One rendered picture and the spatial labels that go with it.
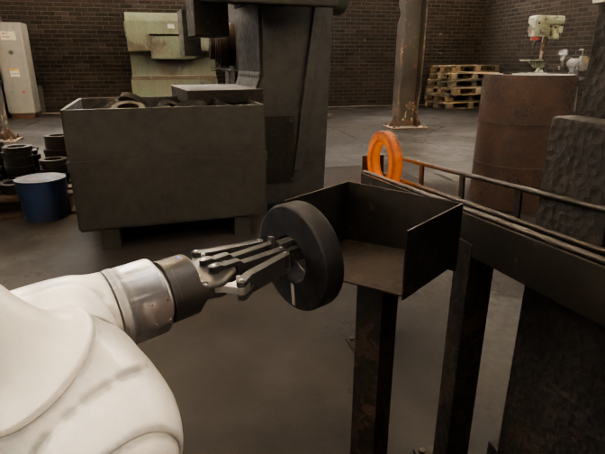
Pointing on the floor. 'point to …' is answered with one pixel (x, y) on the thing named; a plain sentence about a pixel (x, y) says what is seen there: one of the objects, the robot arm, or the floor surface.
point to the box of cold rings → (164, 162)
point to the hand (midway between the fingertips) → (298, 245)
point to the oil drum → (517, 133)
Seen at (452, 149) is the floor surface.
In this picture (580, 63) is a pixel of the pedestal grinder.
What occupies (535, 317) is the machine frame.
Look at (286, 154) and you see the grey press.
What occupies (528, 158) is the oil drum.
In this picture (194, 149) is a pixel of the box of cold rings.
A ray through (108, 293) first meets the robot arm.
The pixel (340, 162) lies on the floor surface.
